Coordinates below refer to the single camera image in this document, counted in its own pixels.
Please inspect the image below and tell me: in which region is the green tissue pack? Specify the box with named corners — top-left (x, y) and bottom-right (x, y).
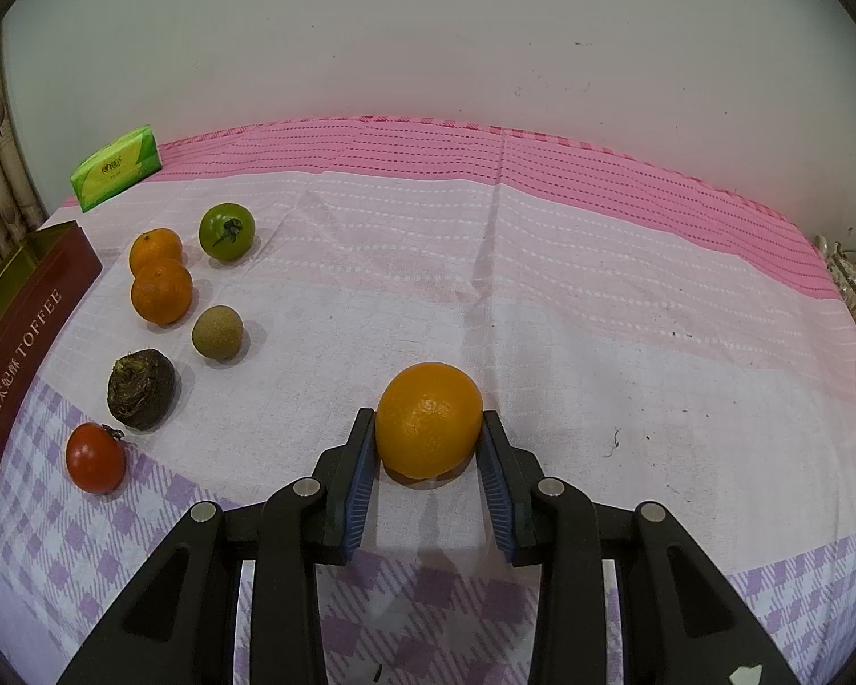
top-left (70, 126), bottom-right (165, 213)

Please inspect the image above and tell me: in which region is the small tangerine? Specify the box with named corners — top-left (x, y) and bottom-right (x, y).
top-left (130, 257), bottom-right (194, 325)
top-left (129, 228), bottom-right (184, 278)

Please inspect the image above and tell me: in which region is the pink and purple checked tablecloth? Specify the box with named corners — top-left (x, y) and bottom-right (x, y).
top-left (0, 115), bottom-right (856, 685)

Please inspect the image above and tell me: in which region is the red tomato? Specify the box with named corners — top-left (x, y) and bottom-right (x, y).
top-left (66, 422), bottom-right (127, 495)

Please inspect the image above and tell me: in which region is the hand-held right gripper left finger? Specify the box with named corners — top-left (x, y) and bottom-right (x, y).
top-left (55, 408), bottom-right (381, 685)

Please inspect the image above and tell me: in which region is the white patterned object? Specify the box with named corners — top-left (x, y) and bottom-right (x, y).
top-left (817, 234), bottom-right (856, 322)

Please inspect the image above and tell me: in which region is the gold metal tray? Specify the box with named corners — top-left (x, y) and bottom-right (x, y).
top-left (0, 223), bottom-right (104, 504)

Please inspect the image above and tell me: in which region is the green tomato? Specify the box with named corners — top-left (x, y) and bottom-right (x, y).
top-left (199, 203), bottom-right (256, 262)

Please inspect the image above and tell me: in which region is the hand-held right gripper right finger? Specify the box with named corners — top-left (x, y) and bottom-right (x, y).
top-left (479, 410), bottom-right (803, 685)

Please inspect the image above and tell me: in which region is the dark passion fruit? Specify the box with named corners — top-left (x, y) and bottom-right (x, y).
top-left (107, 349), bottom-right (177, 432)

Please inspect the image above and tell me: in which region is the brown-green round fruit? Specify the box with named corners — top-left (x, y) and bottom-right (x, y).
top-left (192, 305), bottom-right (245, 359)

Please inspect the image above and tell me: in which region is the large orange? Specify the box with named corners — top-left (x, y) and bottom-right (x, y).
top-left (375, 362), bottom-right (484, 482)

